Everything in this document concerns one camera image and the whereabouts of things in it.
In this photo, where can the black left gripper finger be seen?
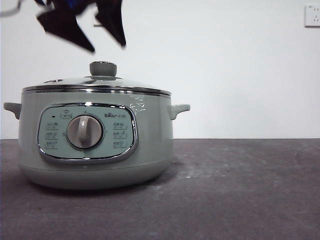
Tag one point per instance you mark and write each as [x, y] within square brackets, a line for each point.
[112, 17]
[62, 22]

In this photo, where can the glass lid with green knob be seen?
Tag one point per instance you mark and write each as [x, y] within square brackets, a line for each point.
[103, 68]

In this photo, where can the pale green electric cooking pot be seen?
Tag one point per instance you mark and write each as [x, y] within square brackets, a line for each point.
[150, 140]

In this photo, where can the white wall socket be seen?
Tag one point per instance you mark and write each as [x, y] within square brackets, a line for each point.
[312, 16]
[96, 25]

